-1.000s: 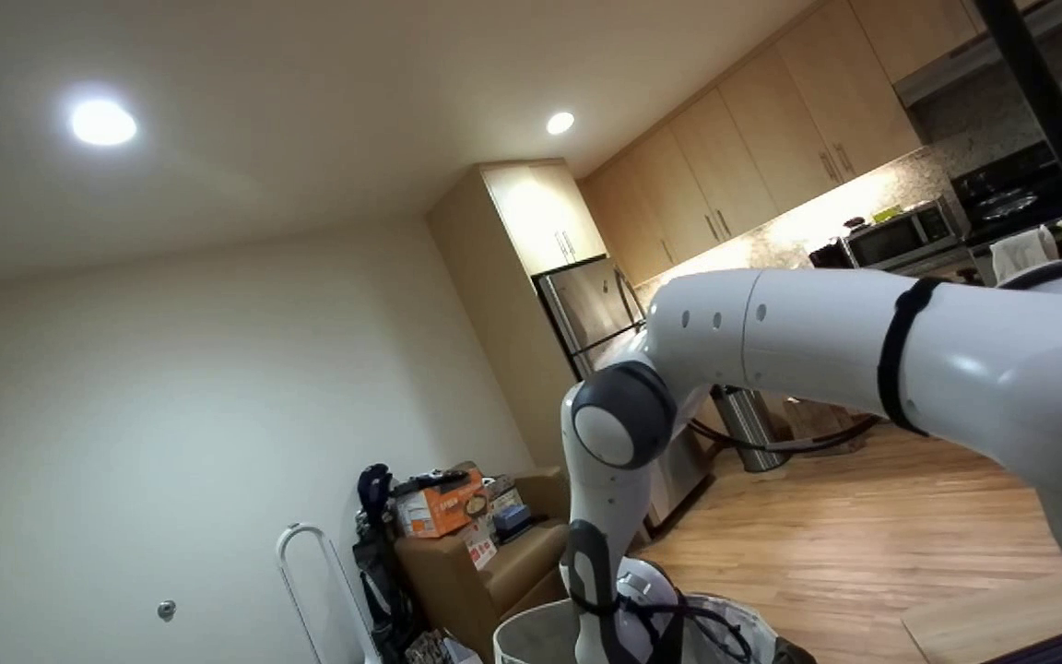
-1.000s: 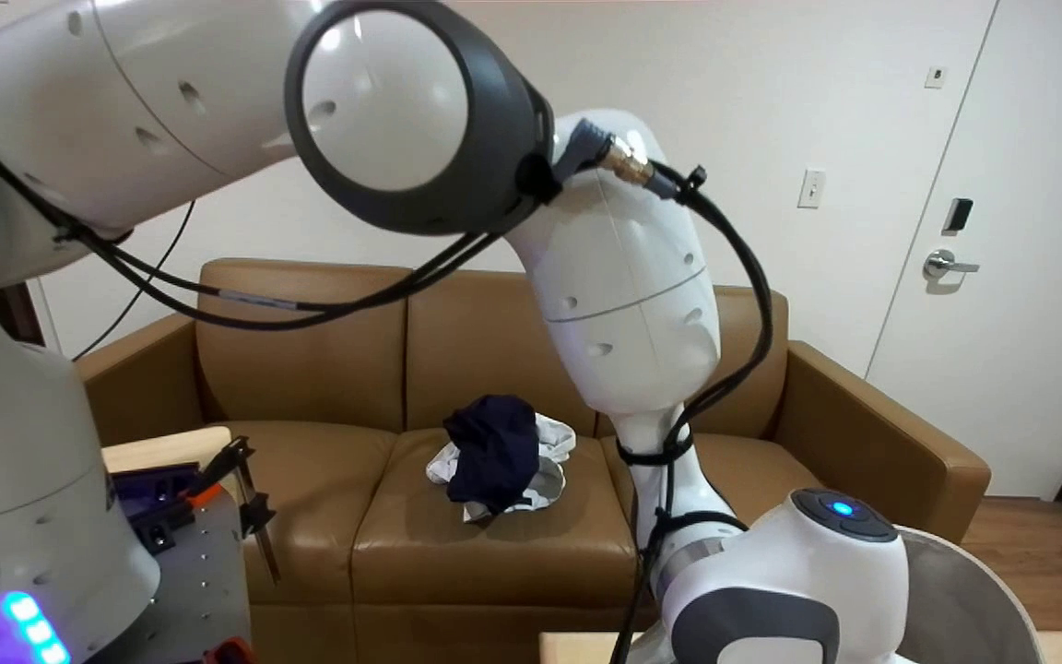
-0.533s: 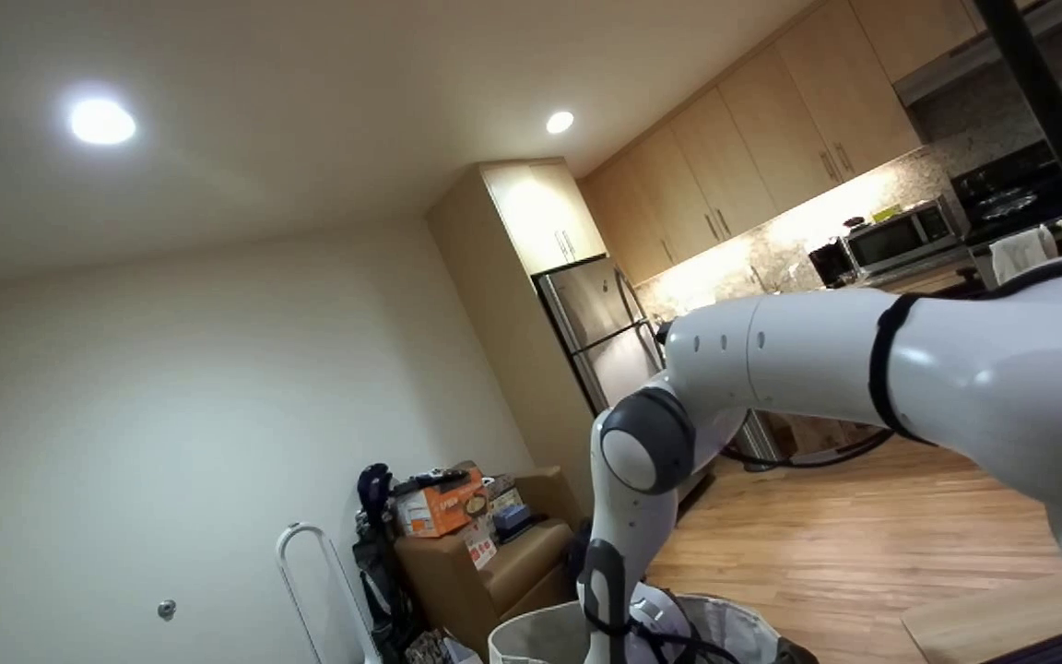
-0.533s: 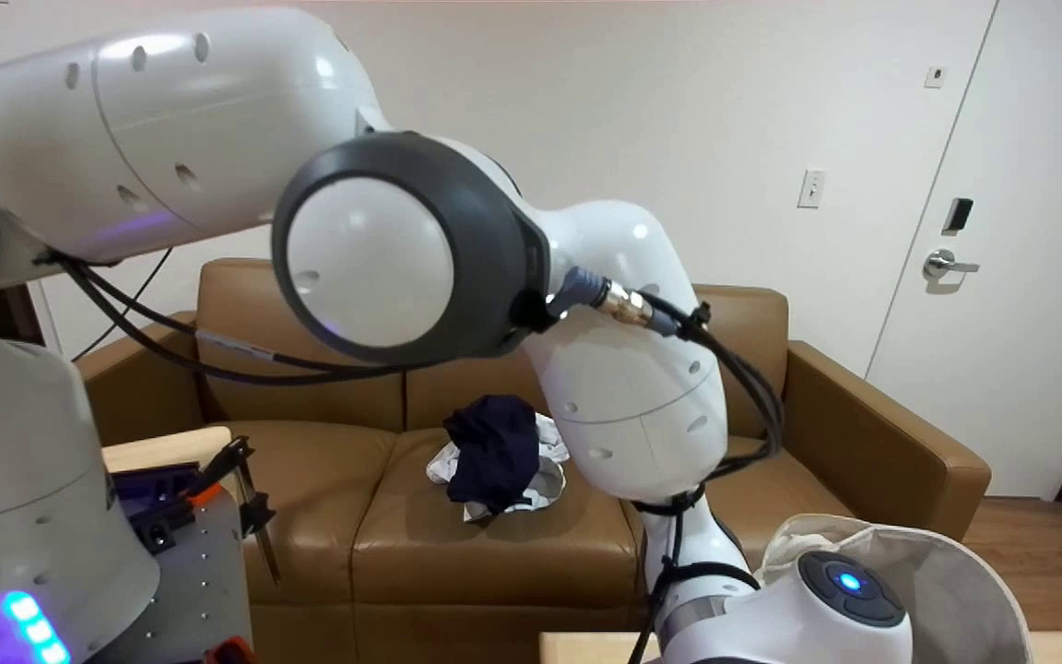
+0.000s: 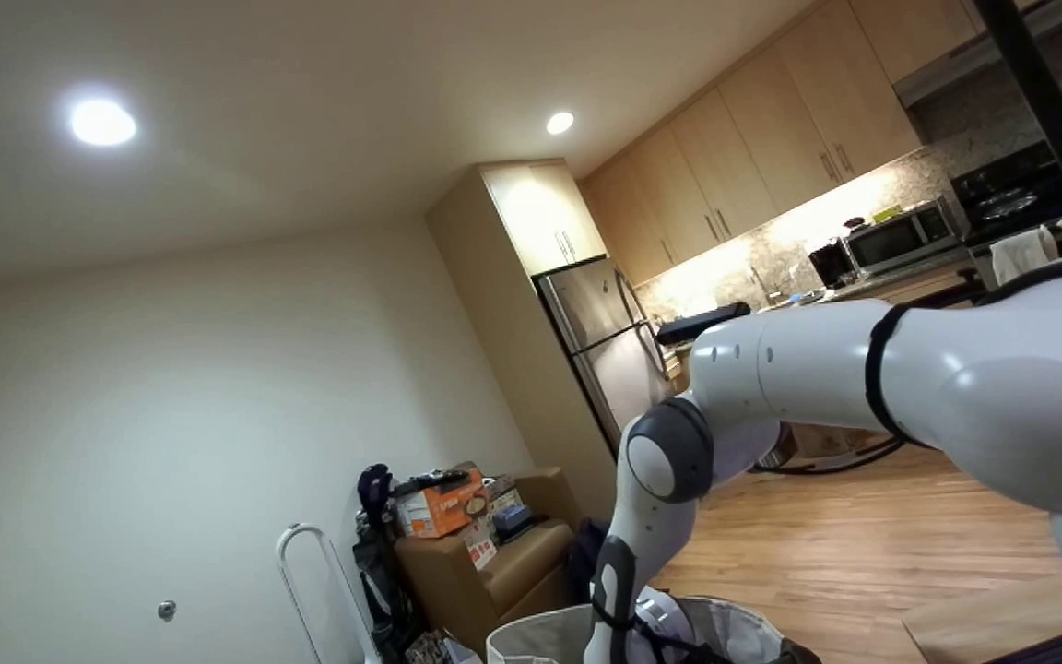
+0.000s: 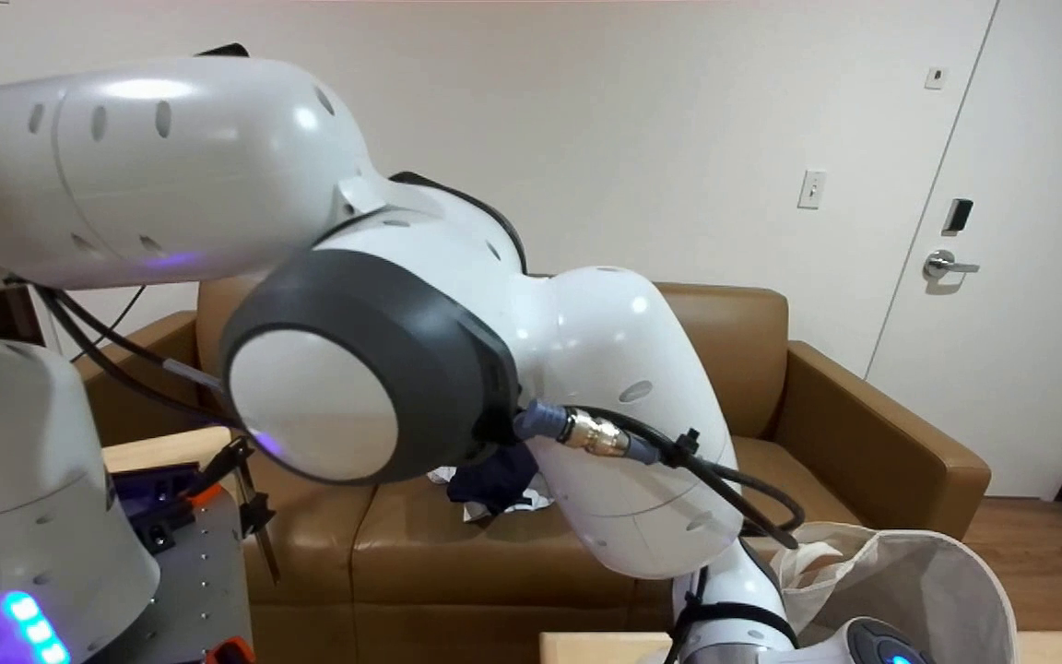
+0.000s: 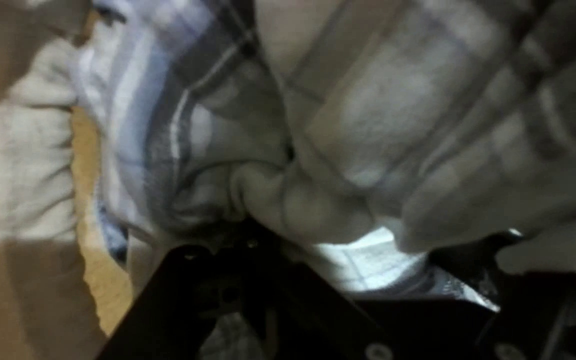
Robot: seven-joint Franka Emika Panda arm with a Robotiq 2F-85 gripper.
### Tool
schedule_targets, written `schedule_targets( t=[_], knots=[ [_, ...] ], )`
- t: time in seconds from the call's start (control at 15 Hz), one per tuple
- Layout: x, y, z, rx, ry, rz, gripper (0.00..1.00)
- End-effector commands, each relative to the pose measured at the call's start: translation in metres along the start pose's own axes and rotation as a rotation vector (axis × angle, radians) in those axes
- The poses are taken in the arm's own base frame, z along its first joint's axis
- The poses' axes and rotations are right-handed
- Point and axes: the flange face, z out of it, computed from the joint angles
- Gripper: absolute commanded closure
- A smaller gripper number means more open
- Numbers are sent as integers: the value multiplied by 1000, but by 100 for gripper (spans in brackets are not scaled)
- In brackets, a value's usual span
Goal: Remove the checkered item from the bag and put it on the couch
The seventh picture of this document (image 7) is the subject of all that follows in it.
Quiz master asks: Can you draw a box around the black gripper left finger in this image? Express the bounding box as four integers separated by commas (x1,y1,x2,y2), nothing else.
95,223,343,360

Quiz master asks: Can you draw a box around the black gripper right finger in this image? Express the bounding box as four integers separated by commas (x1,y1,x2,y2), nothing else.
433,229,576,360

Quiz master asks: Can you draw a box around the checkered grey blue cloth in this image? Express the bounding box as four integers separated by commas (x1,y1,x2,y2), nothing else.
74,0,576,299

